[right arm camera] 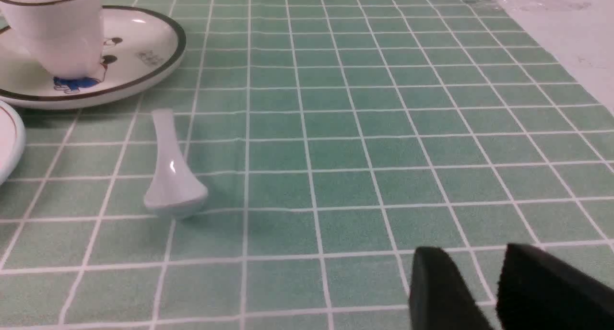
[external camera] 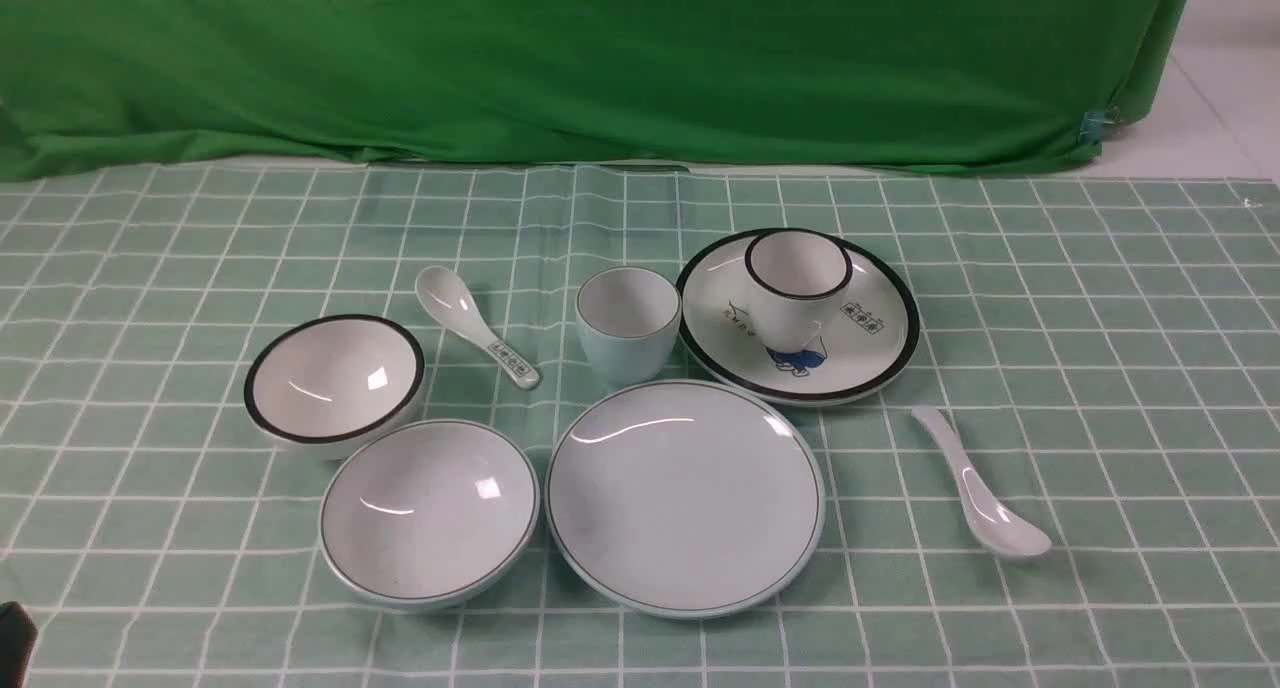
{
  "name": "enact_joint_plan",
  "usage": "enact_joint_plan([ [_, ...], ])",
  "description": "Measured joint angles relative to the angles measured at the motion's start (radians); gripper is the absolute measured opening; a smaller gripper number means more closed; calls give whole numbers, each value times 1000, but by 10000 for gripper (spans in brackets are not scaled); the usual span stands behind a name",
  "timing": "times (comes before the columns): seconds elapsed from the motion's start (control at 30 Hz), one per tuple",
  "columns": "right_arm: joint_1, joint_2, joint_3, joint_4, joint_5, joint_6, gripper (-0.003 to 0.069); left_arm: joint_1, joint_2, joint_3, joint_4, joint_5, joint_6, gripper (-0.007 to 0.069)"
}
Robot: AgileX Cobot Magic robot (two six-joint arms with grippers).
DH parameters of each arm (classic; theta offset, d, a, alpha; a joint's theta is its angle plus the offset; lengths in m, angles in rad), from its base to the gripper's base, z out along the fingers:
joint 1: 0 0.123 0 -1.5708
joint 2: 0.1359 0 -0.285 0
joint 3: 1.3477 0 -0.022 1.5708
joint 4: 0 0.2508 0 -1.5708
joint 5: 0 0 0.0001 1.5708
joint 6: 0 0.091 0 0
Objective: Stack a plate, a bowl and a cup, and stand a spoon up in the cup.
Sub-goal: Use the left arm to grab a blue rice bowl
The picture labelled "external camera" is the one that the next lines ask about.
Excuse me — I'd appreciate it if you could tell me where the light blue cup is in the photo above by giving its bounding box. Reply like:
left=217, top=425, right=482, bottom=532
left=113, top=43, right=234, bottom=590
left=575, top=267, right=682, bottom=387

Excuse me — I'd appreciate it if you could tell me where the light blue bowl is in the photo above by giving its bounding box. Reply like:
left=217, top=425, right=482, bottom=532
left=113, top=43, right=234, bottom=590
left=317, top=419, right=541, bottom=613

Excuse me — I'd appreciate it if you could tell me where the light blue spoon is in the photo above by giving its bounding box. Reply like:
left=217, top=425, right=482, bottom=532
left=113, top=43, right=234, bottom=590
left=911, top=405, right=1053, bottom=560

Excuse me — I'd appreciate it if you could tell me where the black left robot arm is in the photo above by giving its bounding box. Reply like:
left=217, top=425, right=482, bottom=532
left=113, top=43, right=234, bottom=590
left=0, top=601, right=38, bottom=688

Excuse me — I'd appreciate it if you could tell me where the black-rimmed white cup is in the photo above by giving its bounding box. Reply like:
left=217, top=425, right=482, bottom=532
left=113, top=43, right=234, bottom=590
left=744, top=229, right=854, bottom=354

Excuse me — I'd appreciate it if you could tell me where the light blue plate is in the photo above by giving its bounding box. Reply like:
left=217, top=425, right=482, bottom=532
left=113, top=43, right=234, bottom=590
left=544, top=381, right=826, bottom=620

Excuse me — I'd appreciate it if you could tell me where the white spoon with label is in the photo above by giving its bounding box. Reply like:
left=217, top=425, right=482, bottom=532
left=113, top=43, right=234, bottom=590
left=415, top=265, right=541, bottom=391

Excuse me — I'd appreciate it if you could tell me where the black-rimmed white plate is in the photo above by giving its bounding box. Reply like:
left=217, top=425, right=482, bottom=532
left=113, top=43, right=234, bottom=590
left=676, top=228, right=922, bottom=407

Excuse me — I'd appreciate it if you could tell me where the black-rimmed white bowl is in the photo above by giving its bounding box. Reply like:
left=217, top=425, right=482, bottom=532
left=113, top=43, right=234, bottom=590
left=243, top=315, right=426, bottom=460

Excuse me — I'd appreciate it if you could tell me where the green checkered tablecloth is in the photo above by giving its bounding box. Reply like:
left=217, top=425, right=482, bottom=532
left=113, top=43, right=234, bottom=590
left=1, top=162, right=1279, bottom=687

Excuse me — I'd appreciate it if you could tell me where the blue binder clip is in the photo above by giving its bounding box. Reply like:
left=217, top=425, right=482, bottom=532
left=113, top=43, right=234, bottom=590
left=1078, top=110, right=1111, bottom=146

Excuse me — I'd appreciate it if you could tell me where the green backdrop cloth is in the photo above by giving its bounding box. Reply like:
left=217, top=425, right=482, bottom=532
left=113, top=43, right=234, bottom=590
left=1, top=0, right=1187, bottom=182

